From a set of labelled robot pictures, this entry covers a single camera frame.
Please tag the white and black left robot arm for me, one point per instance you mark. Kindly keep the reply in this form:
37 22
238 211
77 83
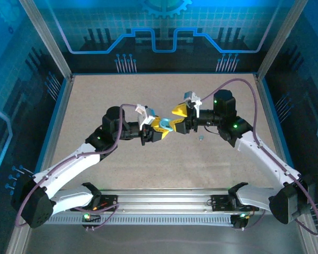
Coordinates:
66 173

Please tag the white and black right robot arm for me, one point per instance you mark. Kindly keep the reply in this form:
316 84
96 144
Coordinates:
267 158

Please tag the grey metal front plate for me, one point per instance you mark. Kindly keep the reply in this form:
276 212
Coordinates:
161 240

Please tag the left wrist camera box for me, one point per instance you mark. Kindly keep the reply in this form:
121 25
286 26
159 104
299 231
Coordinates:
147 117

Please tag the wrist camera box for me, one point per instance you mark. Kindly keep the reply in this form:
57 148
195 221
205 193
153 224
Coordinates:
147 117
189 95

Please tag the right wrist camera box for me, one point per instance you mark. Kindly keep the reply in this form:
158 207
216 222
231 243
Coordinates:
189 95

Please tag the aluminium side frame rail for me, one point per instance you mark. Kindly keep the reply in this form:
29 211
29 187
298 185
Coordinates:
57 127
273 127

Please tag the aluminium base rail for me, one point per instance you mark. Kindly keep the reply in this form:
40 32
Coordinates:
161 198

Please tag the aluminium frame post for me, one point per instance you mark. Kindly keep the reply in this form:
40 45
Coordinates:
46 39
282 39

